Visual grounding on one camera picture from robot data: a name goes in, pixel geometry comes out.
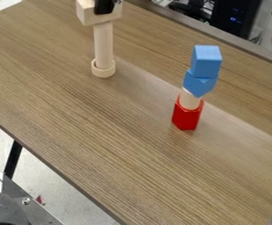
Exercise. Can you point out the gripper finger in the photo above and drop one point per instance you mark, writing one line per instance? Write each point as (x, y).
(104, 7)

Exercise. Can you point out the beige wooden arch block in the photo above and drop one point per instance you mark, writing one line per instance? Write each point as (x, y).
(88, 16)

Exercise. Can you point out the beige wooden cylinder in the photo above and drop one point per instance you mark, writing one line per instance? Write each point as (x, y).
(103, 44)

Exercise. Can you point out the white short cylinder block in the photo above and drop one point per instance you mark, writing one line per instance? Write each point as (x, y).
(190, 101)

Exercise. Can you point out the blue cube block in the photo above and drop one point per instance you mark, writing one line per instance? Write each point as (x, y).
(206, 60)

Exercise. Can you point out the blue angled block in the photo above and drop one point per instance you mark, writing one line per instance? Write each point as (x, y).
(197, 85)

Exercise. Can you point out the black computer tower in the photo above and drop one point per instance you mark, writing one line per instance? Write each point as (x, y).
(236, 16)

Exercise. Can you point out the red hexagonal block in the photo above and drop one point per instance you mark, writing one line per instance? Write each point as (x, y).
(186, 118)

